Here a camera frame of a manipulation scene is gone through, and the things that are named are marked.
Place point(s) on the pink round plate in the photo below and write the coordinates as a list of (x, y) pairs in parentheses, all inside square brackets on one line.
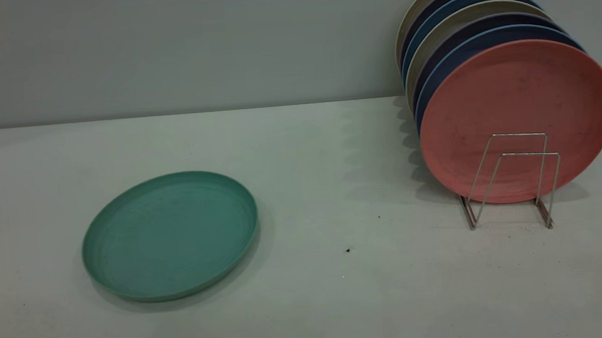
[(516, 103)]

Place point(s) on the navy blue round plate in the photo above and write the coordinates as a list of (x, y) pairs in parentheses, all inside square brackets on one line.
[(481, 38)]

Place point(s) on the green round plate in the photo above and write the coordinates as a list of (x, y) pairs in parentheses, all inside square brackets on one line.
[(169, 237)]

